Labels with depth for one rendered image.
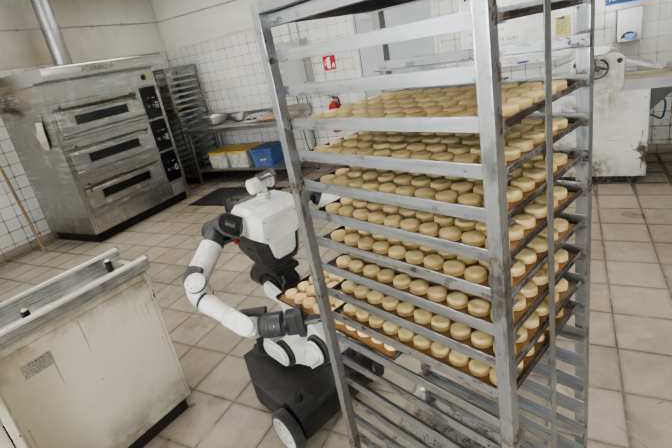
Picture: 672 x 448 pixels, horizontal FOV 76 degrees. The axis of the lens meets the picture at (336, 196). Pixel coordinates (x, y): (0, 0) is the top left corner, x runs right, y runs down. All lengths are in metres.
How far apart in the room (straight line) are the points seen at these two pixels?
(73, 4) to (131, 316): 5.56
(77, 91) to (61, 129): 0.50
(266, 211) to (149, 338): 0.92
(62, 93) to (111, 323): 3.80
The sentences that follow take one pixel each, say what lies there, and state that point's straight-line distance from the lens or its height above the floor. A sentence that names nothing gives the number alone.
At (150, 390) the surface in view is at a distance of 2.49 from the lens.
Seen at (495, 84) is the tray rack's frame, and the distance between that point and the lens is 0.78.
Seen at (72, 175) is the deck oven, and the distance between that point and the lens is 5.62.
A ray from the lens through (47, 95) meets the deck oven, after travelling 5.60.
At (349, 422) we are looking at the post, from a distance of 1.72.
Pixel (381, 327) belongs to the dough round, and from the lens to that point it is 1.37.
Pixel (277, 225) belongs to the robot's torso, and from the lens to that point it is 1.86.
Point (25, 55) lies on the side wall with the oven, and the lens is 6.74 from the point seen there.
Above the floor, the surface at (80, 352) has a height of 0.66.
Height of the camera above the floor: 1.68
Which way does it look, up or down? 19 degrees down
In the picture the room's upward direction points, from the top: 11 degrees counter-clockwise
